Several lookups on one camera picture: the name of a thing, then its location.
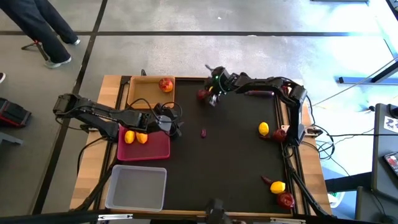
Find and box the person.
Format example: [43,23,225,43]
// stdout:
[0,0,81,69]

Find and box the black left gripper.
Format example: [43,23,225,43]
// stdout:
[151,102,185,141]

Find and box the dark red stand leg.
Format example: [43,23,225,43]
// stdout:
[21,40,50,62]

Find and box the red and black case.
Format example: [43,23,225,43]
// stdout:
[0,97,32,128]

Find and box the dark red apple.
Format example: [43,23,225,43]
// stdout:
[272,128,287,143]
[197,88,211,101]
[276,191,295,210]

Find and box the black overhead gantry bar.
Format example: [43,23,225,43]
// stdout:
[0,210,398,224]

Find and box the purple sweet potato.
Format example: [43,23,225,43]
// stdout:
[244,90,275,97]

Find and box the black rounded object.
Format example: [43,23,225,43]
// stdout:
[205,198,233,224]

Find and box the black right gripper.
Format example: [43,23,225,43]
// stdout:
[200,64,239,108]

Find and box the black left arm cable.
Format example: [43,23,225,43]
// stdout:
[127,98,184,133]

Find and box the silver gantry bracket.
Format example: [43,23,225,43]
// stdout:
[97,213,134,222]
[269,217,307,224]

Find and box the black floor cable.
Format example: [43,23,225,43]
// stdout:
[76,136,105,175]

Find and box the pink plastic basket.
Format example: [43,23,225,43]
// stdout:
[116,120,171,162]

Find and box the white and green item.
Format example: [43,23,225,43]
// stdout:
[328,191,346,208]

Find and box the black desk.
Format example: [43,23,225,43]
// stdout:
[371,102,398,203]

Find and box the black diagonal stand leg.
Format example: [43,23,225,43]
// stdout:
[371,60,398,83]

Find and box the white patterned sticker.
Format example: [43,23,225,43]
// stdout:
[383,115,398,134]

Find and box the white cord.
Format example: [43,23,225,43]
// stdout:
[307,57,398,108]

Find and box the black cable bundle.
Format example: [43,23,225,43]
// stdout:
[306,95,352,178]

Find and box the grey metal bracket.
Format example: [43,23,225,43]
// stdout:
[0,132,24,146]

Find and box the black table mat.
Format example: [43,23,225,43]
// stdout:
[126,77,292,215]

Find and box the clear plastic basket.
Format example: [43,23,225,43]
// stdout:
[104,164,168,212]

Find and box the blue metal bar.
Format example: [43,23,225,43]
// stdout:
[338,76,398,85]

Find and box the black metal table frame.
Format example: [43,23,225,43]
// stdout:
[73,74,333,218]

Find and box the red and yellow apple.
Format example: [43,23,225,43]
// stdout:
[158,77,174,93]

